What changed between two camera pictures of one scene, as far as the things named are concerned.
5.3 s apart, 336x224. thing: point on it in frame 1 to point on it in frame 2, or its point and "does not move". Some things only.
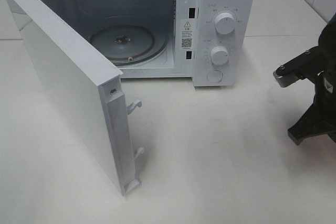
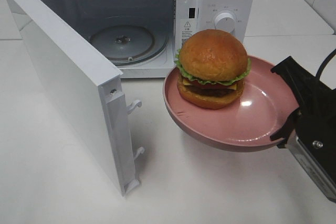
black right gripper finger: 316,120 to 289,126
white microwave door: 89,85 does not move
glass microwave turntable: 123,44 does not move
